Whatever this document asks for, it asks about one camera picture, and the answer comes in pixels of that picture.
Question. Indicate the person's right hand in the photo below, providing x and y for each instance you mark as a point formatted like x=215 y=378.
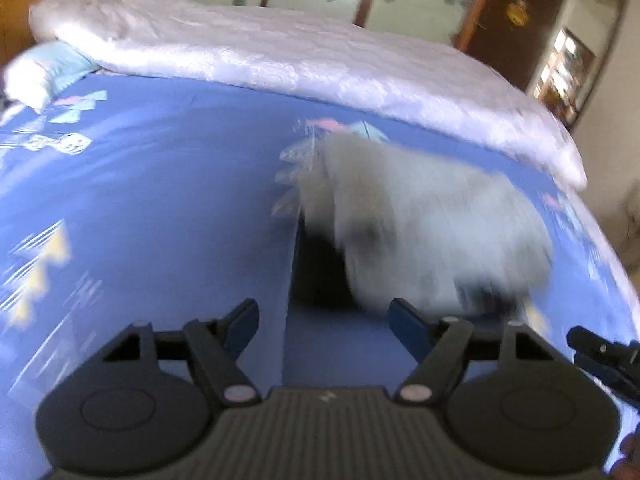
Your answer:
x=631 y=452

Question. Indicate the gold door ornament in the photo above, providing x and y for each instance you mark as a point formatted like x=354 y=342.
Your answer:
x=517 y=10

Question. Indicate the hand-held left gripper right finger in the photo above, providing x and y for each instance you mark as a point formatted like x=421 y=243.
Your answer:
x=403 y=323

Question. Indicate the dark brown door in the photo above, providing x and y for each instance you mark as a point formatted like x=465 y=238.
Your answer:
x=515 y=35

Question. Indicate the blue printed bedsheet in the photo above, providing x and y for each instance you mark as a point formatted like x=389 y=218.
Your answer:
x=150 y=200

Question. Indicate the black folded garment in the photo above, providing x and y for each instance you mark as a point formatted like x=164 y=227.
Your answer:
x=320 y=270

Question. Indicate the light blue pillow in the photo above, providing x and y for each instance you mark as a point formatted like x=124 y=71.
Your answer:
x=45 y=72

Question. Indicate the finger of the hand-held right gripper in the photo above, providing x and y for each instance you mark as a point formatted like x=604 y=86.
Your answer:
x=600 y=342
x=615 y=377

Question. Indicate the light grey pants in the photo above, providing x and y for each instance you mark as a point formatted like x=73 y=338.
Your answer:
x=425 y=220

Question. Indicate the wooden headboard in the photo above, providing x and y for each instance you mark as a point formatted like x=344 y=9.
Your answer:
x=55 y=0

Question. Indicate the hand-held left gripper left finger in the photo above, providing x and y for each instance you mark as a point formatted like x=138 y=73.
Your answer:
x=245 y=321

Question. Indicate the white quilt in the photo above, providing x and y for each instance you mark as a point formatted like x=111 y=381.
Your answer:
x=300 y=55

